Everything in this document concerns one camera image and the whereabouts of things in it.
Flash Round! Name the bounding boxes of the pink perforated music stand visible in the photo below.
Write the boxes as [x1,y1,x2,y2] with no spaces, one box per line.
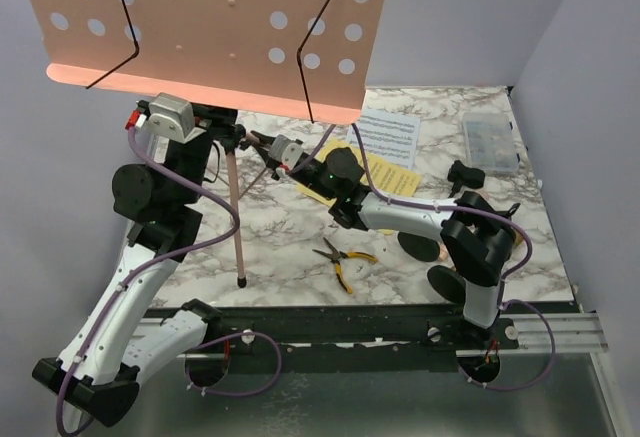
[11,0,397,288]

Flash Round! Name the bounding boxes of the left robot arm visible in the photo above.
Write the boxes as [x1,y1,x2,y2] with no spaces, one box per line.
[32,100,246,436]

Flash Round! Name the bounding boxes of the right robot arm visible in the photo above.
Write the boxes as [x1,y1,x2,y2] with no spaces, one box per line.
[249,132,516,349]

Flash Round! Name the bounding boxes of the yellow sheet music page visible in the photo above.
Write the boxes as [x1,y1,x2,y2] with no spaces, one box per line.
[317,138,421,197]

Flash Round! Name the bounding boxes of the white sheet music page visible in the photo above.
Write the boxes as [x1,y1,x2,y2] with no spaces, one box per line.
[356,109,421,170]

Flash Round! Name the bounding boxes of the pink toy microphone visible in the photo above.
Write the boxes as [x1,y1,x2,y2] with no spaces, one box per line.
[438,246,450,262]

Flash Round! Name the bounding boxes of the black mic stand front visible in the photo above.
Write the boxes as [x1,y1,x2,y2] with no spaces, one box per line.
[427,203,521,305]

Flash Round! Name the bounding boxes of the clear plastic parts box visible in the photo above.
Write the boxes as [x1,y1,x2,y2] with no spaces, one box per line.
[462,113,520,174]

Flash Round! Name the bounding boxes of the gold toy microphone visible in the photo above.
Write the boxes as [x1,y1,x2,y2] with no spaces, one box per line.
[513,232,524,249]

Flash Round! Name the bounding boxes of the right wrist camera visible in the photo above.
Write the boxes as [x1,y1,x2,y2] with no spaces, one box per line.
[268,135,303,177]

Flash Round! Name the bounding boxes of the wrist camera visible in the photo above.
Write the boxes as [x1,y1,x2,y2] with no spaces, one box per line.
[125,93,205,144]
[268,135,303,177]

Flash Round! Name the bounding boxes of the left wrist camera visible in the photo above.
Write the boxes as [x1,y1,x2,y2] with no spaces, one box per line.
[125,93,205,144]

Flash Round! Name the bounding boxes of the yellow handled pliers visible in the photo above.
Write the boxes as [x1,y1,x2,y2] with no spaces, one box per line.
[313,238,378,295]

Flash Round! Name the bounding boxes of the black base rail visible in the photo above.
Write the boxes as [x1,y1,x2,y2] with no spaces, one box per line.
[144,301,521,376]

